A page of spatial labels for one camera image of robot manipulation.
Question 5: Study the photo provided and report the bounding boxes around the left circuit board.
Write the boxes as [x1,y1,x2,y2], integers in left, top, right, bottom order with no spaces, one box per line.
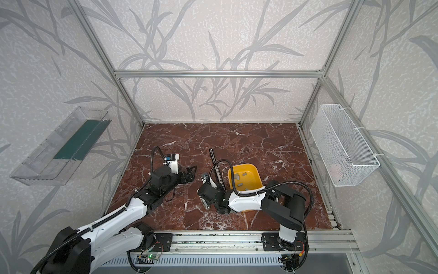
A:
[136,254,161,265]

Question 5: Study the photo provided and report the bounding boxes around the pink object in basket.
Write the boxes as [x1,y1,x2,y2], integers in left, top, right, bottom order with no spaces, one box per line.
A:
[329,164,343,182]

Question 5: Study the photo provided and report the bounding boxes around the white wire mesh basket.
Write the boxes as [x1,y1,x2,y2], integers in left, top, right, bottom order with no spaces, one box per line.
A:
[310,104,381,187]

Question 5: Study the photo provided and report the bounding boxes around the black stapler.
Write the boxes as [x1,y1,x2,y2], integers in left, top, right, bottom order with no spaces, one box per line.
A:
[209,148,227,191]

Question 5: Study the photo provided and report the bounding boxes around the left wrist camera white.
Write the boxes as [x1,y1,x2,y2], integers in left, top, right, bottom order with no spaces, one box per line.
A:
[165,154,180,174]

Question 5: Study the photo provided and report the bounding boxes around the clear acrylic wall shelf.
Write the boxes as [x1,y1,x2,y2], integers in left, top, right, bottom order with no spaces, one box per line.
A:
[10,107,111,186]

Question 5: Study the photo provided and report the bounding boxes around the yellow plastic tray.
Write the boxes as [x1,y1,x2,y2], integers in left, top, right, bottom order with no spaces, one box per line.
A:
[228,163,265,212]

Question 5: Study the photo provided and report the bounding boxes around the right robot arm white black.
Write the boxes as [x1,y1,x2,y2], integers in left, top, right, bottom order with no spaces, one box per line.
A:
[197,163,314,256]

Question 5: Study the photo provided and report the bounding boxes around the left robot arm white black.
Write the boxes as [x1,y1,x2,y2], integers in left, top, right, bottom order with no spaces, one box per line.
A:
[31,154,197,274]

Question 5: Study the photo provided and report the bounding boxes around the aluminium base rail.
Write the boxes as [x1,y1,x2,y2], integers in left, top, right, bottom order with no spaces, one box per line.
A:
[70,230,360,256]

